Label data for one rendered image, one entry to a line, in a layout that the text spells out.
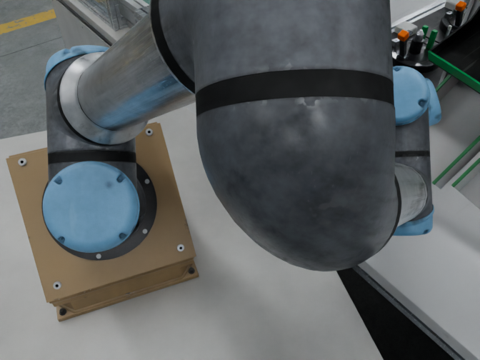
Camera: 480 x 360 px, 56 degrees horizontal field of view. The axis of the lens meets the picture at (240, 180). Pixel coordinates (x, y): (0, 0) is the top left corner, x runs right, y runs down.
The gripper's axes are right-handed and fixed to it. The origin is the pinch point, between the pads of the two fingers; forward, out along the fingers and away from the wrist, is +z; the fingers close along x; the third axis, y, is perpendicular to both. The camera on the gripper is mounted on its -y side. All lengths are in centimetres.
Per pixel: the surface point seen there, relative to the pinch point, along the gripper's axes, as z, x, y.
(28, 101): 159, -162, -7
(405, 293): -22.1, 7.3, -31.7
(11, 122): 161, -142, -10
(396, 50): -36, -54, -10
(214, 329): 10.0, 17.9, -19.0
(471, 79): -41.6, -5.0, 0.8
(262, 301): 2.2, 11.5, -21.3
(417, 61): -39, -49, -13
